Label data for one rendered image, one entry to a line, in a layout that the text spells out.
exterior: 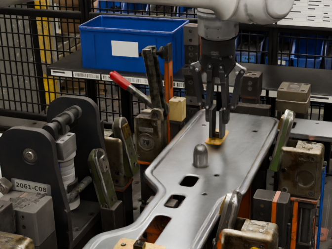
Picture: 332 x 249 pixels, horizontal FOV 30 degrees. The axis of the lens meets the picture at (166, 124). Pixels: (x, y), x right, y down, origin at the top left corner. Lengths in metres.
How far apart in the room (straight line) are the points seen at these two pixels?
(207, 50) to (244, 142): 0.25
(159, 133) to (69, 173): 0.33
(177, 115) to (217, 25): 0.31
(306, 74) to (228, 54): 0.54
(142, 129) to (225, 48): 0.29
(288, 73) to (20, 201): 1.02
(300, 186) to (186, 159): 0.25
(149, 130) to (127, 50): 0.45
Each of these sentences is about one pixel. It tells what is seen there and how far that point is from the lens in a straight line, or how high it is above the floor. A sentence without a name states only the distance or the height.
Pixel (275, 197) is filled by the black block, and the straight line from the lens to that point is 1.25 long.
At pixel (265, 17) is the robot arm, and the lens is 1.14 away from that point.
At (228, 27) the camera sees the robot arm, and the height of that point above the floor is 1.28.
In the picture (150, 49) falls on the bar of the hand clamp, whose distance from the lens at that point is 1.41.
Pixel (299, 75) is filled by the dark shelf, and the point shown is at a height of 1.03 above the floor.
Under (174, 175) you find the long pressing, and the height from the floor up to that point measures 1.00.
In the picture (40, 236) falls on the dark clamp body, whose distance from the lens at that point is 1.08.
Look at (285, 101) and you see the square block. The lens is 1.63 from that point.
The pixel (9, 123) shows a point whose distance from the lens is 3.86.
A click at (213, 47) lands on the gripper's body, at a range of 1.34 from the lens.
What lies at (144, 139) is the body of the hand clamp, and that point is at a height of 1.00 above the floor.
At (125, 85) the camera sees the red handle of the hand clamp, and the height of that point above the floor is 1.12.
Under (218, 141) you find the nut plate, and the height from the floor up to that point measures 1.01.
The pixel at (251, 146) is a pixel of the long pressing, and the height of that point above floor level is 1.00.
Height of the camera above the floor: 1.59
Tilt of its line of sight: 22 degrees down
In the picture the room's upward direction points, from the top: 1 degrees counter-clockwise
